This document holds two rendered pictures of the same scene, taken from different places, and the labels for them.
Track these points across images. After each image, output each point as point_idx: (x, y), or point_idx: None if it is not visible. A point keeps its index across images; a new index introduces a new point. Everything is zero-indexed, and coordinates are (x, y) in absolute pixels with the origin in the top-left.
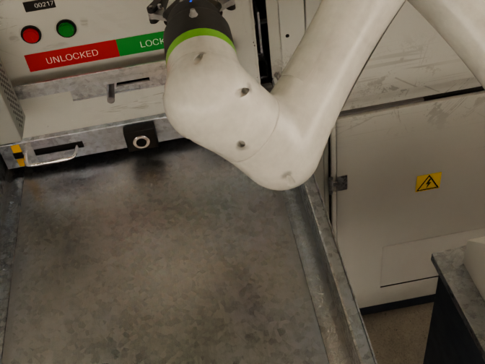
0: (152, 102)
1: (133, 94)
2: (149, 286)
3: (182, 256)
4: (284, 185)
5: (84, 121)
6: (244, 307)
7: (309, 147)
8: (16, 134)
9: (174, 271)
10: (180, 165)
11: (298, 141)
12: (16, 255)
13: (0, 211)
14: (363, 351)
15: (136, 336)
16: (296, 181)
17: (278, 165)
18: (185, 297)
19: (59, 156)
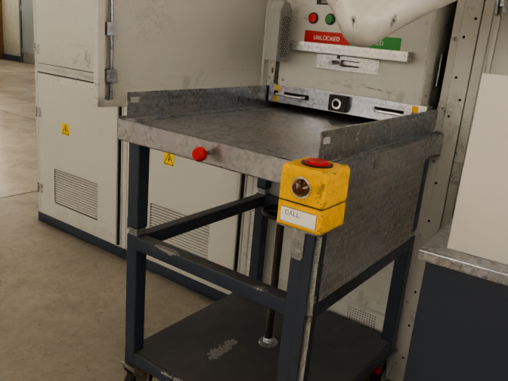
0: (354, 85)
1: (347, 75)
2: (275, 128)
3: (304, 130)
4: (351, 27)
5: (315, 85)
6: (308, 141)
7: (373, 9)
8: (274, 54)
9: (293, 130)
10: (348, 124)
11: (368, 1)
12: (235, 111)
13: (247, 103)
14: (346, 162)
15: (246, 129)
16: (357, 26)
17: (351, 10)
18: (286, 133)
19: (294, 102)
